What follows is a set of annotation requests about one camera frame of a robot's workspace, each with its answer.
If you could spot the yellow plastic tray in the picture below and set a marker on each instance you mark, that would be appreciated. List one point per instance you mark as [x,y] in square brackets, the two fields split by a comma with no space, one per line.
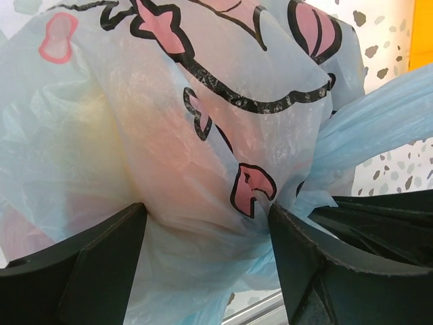
[421,51]

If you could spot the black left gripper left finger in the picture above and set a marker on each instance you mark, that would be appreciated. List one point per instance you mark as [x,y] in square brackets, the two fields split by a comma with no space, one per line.
[85,279]

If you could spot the light blue printed plastic bag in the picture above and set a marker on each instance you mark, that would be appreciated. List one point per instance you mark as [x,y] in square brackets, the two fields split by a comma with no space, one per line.
[207,112]

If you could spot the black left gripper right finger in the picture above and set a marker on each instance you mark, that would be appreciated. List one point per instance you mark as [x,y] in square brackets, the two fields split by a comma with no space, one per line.
[366,261]

